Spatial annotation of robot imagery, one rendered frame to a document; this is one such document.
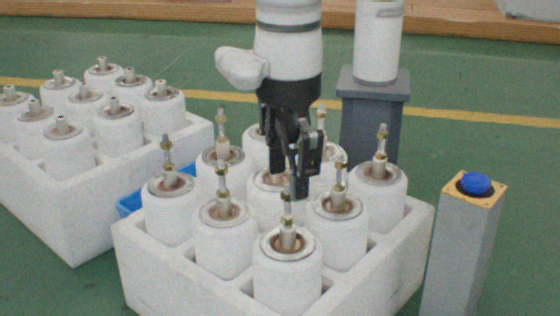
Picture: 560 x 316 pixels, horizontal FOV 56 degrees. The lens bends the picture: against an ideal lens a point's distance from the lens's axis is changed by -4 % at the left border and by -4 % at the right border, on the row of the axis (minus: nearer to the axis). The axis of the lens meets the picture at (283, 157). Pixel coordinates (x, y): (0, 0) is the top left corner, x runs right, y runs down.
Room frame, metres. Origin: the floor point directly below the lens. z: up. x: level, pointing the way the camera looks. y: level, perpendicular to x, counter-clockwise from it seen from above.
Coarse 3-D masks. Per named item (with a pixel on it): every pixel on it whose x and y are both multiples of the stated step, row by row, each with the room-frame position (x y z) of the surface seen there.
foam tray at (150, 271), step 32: (128, 224) 0.72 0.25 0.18; (416, 224) 0.72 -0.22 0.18; (128, 256) 0.69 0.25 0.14; (160, 256) 0.64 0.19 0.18; (192, 256) 0.67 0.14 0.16; (384, 256) 0.64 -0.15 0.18; (416, 256) 0.74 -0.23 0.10; (128, 288) 0.71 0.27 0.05; (160, 288) 0.65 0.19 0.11; (192, 288) 0.59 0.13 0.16; (224, 288) 0.57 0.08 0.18; (352, 288) 0.57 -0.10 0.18; (384, 288) 0.65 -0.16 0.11; (416, 288) 0.76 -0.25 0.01
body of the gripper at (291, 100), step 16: (272, 80) 0.55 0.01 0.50; (304, 80) 0.55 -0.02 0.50; (320, 80) 0.57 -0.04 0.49; (256, 96) 0.57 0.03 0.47; (272, 96) 0.55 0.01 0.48; (288, 96) 0.54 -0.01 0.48; (304, 96) 0.55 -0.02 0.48; (288, 112) 0.55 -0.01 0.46; (304, 112) 0.55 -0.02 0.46; (288, 128) 0.55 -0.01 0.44
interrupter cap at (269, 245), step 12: (276, 228) 0.61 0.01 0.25; (300, 228) 0.61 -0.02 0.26; (264, 240) 0.59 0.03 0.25; (276, 240) 0.59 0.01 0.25; (300, 240) 0.59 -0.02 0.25; (312, 240) 0.59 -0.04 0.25; (264, 252) 0.56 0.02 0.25; (276, 252) 0.56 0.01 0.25; (288, 252) 0.56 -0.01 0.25; (300, 252) 0.56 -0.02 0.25; (312, 252) 0.56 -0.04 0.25
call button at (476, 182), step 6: (468, 174) 0.63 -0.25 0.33; (474, 174) 0.63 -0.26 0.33; (480, 174) 0.63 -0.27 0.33; (462, 180) 0.62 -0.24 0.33; (468, 180) 0.62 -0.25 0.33; (474, 180) 0.62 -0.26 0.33; (480, 180) 0.62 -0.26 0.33; (486, 180) 0.62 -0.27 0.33; (468, 186) 0.61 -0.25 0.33; (474, 186) 0.61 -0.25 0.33; (480, 186) 0.60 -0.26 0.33; (486, 186) 0.61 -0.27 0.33; (474, 192) 0.61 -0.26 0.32; (480, 192) 0.61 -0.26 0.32
